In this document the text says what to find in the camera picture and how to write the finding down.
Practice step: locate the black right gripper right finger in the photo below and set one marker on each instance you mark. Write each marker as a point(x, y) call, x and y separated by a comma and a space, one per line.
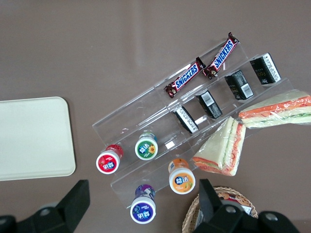
point(223, 218)

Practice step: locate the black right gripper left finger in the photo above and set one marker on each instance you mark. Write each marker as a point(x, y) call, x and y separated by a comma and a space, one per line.
point(60, 216)

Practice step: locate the green gum bottle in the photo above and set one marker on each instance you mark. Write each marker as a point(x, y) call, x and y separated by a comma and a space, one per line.
point(146, 148)

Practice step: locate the orange gum bottle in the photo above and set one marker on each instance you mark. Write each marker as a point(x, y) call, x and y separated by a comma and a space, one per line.
point(181, 179)

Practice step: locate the red gum bottle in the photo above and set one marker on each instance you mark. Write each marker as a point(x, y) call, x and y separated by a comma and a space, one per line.
point(108, 161)

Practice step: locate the purple gum bottle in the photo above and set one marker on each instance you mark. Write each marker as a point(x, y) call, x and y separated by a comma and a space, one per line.
point(143, 208)

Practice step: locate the cream rectangular plastic tray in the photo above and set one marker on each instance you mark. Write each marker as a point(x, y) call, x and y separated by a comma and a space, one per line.
point(34, 138)

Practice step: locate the woven wicker basket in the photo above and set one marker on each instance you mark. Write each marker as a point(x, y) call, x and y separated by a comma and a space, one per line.
point(192, 213)

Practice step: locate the plastic wrapped triangle sandwich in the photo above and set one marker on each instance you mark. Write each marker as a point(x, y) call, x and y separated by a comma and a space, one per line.
point(223, 150)
point(279, 110)

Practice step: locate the small black snack box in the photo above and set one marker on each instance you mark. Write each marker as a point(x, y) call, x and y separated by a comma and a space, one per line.
point(239, 85)
point(185, 119)
point(266, 69)
point(209, 104)

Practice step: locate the clear acrylic tiered display shelf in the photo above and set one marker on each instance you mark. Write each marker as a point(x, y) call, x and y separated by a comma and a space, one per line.
point(145, 114)

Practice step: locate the Snickers chocolate bar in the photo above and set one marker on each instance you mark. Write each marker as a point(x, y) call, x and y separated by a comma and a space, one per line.
point(185, 77)
point(222, 56)

